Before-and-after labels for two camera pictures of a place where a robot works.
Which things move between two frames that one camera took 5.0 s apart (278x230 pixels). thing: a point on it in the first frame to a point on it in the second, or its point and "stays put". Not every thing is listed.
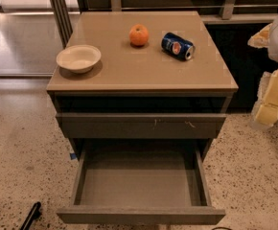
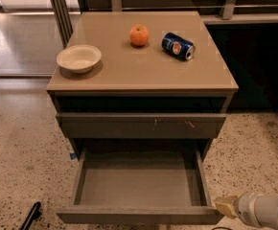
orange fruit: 139,34 stays put
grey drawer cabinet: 162,82 stays put
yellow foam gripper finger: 274,95 to 243,206
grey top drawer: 138,126 stays put
